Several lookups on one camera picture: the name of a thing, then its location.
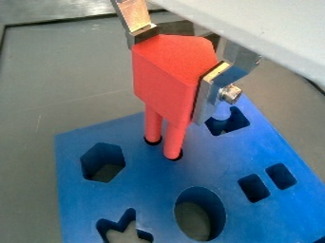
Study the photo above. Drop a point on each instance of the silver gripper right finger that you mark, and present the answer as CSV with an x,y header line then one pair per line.
x,y
215,88

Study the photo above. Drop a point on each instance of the red three-prong object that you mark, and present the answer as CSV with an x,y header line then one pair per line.
x,y
168,62

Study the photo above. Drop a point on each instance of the blue shape-sorter block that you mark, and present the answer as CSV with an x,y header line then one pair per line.
x,y
238,189

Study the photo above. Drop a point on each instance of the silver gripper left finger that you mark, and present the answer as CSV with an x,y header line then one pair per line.
x,y
133,16

